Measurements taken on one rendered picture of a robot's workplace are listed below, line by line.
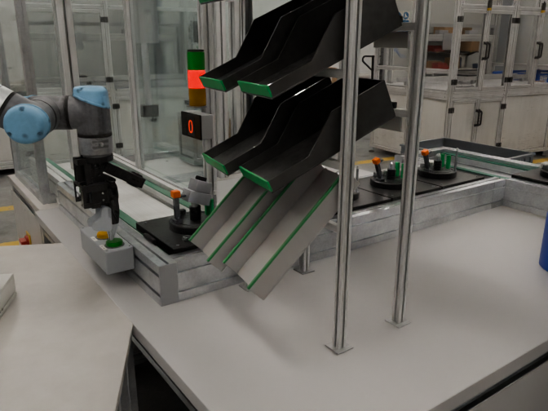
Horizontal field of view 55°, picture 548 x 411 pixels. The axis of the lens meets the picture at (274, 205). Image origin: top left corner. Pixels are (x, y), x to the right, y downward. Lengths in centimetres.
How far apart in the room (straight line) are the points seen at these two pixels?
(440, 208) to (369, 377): 92
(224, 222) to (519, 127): 634
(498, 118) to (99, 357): 627
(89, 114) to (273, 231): 48
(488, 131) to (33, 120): 617
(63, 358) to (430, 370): 69
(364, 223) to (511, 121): 572
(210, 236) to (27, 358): 44
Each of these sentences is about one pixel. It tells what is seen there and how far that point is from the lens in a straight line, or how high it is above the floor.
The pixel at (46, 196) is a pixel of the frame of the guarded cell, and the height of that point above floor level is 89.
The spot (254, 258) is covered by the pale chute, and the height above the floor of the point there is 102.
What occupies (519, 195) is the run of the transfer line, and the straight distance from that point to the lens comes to 208.
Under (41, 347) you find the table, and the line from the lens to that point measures 117.
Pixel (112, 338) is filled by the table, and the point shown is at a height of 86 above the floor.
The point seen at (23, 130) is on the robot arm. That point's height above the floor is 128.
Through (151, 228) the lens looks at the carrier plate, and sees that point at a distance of 141.
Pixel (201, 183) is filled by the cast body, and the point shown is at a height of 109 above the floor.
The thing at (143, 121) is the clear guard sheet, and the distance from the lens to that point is 205.
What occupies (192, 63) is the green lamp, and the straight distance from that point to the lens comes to 153.
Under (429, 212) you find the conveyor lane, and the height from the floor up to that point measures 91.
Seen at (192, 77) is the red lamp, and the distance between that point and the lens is 153.
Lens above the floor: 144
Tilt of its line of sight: 17 degrees down
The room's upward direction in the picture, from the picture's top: straight up
